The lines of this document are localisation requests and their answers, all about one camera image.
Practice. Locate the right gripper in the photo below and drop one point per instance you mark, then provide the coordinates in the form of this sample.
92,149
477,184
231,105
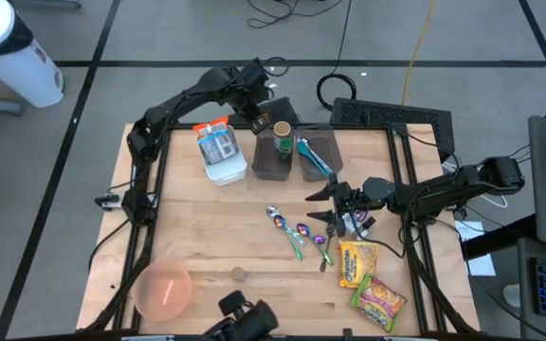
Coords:
351,203

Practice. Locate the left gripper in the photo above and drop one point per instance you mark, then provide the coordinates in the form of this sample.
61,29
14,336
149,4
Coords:
249,95

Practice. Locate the tan-lidded spice jar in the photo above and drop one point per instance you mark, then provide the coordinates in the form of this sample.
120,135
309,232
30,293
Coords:
282,129

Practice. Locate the green-lidded herb jar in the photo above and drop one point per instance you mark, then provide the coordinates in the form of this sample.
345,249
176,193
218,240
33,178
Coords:
285,150

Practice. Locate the grey-white snack packet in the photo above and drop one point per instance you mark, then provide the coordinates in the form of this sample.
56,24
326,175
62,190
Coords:
218,149

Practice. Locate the teal plastic spoon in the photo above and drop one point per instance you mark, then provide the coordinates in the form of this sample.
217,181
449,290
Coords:
303,150

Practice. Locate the orange snack packet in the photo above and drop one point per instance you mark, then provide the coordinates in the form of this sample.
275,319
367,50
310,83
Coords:
209,127

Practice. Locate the blue snack packet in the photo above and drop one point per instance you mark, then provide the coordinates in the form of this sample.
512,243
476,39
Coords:
206,138

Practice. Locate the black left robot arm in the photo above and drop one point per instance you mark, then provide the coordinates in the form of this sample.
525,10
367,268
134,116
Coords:
183,97

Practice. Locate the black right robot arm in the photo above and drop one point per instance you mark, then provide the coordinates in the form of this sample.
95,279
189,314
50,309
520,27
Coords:
434,194

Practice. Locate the black wedge-shaped panel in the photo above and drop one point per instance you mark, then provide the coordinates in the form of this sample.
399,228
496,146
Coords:
285,113

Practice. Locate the purple-label spice jar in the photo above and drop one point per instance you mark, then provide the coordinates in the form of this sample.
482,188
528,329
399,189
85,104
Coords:
360,215

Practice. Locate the small purple-bowled iridescent spoon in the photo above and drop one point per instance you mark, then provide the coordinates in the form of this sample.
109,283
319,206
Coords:
319,239

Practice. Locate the grey translucent plastic bin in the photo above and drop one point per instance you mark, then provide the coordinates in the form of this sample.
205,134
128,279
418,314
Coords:
330,142
266,166

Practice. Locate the white plastic bin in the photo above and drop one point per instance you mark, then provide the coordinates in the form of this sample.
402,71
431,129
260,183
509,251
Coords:
228,175

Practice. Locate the yellow ramen packet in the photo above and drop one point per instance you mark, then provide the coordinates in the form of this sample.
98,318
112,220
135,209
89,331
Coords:
356,265

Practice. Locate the black perforated metal box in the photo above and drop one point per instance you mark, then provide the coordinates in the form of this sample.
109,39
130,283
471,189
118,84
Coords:
387,113

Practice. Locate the green and pink ramen packet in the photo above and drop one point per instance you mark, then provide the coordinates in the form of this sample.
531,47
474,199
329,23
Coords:
379,303

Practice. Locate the Spanish saffron jar cork lid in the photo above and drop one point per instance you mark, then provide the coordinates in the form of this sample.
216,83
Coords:
238,274

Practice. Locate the white paper sheet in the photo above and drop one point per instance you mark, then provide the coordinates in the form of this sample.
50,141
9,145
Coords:
467,232

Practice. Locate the pink translucent bowl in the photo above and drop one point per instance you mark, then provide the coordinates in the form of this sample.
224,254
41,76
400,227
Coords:
161,291

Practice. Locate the pale grey oval object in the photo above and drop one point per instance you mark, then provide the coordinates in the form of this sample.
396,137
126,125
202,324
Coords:
512,296

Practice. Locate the white cylinder machine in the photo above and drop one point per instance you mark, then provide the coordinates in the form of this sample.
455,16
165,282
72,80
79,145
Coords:
12,71

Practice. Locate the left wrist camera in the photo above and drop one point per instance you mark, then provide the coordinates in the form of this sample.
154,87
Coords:
261,68

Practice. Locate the black aluminium table frame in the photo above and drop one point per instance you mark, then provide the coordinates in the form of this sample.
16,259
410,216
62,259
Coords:
178,126

